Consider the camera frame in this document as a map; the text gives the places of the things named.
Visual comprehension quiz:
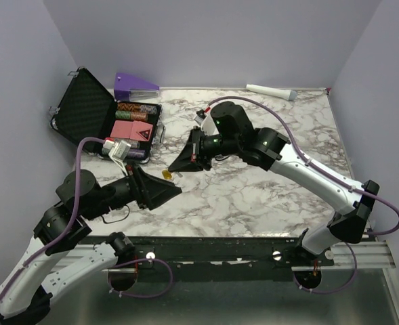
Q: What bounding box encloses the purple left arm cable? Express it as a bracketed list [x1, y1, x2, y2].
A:
[0, 136, 173, 322]

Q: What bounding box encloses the purple green chip stack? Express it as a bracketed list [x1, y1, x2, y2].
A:
[126, 149, 146, 160]

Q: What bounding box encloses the white cylindrical marker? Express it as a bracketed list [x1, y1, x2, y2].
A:
[246, 84, 297, 101]

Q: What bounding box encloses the black poker chip case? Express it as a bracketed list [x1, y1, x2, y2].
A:
[50, 67, 162, 164]

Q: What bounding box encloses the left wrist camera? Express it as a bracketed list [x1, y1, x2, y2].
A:
[102, 138, 131, 162]

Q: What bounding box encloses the yellow plastic key tag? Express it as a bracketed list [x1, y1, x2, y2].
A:
[162, 170, 173, 179]

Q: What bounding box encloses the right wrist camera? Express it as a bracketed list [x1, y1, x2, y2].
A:
[194, 108, 209, 127]

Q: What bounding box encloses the purple plastic wedge block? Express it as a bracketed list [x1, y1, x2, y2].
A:
[114, 72, 160, 102]

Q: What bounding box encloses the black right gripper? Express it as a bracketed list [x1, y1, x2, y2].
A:
[169, 125, 240, 173]

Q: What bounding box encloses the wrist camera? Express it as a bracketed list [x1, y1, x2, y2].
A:
[102, 138, 131, 162]
[194, 108, 209, 127]

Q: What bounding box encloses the blue grey chip stack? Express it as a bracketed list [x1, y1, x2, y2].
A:
[117, 102, 158, 114]

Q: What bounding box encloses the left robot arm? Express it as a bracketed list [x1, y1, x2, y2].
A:
[0, 165, 182, 324]

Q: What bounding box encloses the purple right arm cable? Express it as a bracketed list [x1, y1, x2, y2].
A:
[207, 96, 399, 295]

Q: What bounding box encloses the orange green chip stack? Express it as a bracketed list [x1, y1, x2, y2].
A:
[115, 110, 148, 122]

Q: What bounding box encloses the pink card deck box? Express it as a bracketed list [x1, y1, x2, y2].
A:
[110, 120, 153, 142]

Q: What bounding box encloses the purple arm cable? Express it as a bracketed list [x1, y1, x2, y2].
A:
[0, 136, 173, 322]
[207, 96, 399, 295]

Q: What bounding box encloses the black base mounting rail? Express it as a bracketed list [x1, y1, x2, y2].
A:
[130, 236, 334, 282]

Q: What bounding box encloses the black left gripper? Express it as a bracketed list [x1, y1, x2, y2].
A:
[84, 160, 184, 220]

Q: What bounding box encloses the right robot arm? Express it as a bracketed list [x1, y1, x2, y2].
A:
[168, 101, 379, 265]

